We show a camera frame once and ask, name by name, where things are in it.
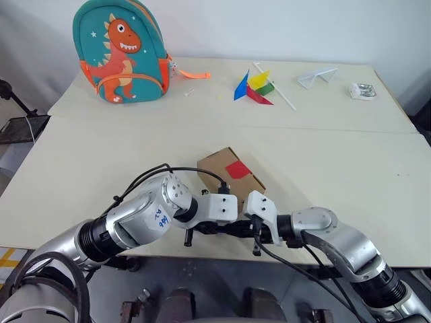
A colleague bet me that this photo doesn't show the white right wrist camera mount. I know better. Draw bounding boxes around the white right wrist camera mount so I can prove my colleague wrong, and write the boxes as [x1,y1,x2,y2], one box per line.
[242,190,284,247]

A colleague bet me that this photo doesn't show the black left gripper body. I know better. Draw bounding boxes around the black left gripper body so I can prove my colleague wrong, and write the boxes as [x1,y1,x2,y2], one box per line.
[183,220,226,248]

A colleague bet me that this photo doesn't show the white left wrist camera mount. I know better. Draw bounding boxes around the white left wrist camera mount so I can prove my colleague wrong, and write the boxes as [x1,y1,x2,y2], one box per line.
[196,192,238,225]

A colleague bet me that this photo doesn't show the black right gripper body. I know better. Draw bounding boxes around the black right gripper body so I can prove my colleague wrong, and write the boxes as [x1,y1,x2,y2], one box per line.
[250,218,275,257]

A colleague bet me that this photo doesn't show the black tripod stand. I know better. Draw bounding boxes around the black tripod stand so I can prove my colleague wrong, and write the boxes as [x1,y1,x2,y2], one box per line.
[0,78,38,117]

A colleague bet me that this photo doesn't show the black mesh tray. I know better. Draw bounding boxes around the black mesh tray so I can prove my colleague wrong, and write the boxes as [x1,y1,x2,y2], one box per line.
[0,114,50,146]

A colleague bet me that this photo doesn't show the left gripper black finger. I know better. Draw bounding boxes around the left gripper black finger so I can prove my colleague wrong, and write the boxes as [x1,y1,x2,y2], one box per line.
[221,221,251,237]

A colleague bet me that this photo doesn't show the brown cardboard box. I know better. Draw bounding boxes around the brown cardboard box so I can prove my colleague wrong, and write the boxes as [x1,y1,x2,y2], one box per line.
[197,146,267,207]

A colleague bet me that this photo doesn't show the teal dinosaur backpack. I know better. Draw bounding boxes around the teal dinosaur backpack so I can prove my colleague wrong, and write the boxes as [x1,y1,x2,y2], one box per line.
[72,0,212,104]

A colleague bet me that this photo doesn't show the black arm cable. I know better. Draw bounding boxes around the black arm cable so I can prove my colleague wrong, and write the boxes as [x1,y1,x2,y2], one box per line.
[112,163,232,203]
[251,215,368,323]

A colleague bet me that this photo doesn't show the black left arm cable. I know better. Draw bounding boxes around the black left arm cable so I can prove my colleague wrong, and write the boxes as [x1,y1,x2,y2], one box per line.
[112,163,232,203]

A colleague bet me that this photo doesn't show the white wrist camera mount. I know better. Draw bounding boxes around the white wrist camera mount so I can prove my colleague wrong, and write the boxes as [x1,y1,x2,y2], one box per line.
[196,192,238,225]
[242,190,284,247]

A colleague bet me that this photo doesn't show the colourful pinwheel with white stick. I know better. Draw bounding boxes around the colourful pinwheel with white stick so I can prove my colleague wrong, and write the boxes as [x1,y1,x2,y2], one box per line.
[233,61,298,112]

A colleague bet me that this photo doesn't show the thin white cable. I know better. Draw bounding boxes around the thin white cable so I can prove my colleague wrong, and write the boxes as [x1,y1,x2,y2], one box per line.
[24,116,36,143]

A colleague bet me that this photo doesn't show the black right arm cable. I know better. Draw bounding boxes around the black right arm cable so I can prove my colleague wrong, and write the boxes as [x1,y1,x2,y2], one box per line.
[251,215,368,323]

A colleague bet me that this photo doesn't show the red tape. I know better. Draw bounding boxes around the red tape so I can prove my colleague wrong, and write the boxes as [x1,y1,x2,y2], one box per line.
[225,160,251,180]

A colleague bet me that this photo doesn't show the rusty metal bracket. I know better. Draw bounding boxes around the rusty metal bracket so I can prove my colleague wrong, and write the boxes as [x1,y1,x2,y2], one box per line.
[304,301,335,323]
[120,288,151,323]

